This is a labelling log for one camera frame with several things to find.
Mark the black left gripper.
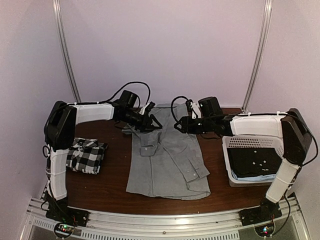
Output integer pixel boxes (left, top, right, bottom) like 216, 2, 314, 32
120, 109, 162, 133

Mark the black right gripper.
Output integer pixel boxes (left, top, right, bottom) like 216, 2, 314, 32
174, 116, 214, 135

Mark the grey long sleeve shirt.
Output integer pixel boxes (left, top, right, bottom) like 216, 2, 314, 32
122, 103, 211, 200

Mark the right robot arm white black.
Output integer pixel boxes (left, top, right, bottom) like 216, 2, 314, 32
174, 97, 315, 221

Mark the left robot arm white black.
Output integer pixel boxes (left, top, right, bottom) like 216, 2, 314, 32
43, 90, 162, 201

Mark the black white plaid folded shirt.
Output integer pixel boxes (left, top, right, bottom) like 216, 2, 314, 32
66, 137, 108, 175

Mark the black shirt in basket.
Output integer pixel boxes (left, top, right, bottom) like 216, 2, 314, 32
227, 147, 282, 178

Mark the light blue shirt in basket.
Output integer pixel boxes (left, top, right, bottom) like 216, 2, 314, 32
231, 171, 276, 182

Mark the left circuit board with LEDs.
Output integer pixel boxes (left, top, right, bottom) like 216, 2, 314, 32
53, 222, 75, 239

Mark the circuit board with leds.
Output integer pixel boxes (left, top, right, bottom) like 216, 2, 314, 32
254, 223, 275, 238
53, 222, 75, 239

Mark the right circuit board with LEDs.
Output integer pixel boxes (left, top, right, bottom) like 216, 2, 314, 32
254, 223, 275, 238

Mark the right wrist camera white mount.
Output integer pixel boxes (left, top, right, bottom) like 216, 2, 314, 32
185, 99, 202, 119

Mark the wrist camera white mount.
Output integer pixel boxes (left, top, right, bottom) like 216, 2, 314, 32
185, 99, 202, 119
139, 101, 156, 116

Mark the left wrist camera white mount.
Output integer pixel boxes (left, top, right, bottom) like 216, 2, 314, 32
139, 101, 156, 116

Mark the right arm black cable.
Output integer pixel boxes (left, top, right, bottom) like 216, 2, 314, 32
170, 95, 192, 125

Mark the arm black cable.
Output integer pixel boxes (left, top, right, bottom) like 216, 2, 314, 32
107, 81, 153, 108
170, 95, 192, 125

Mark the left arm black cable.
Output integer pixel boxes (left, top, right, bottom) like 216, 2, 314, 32
107, 81, 153, 108

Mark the front aluminium rail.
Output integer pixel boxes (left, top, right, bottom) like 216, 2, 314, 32
18, 196, 311, 240

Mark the right aluminium frame post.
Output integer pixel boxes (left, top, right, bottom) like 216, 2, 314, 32
241, 0, 273, 112

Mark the aluminium frame post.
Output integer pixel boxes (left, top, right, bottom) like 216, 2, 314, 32
52, 0, 81, 103
241, 0, 273, 112

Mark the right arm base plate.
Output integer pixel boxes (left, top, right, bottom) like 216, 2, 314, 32
239, 202, 283, 226

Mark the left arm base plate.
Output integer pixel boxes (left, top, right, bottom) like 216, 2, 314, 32
45, 205, 89, 227

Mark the left aluminium frame post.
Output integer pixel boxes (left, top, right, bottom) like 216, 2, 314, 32
52, 0, 81, 103

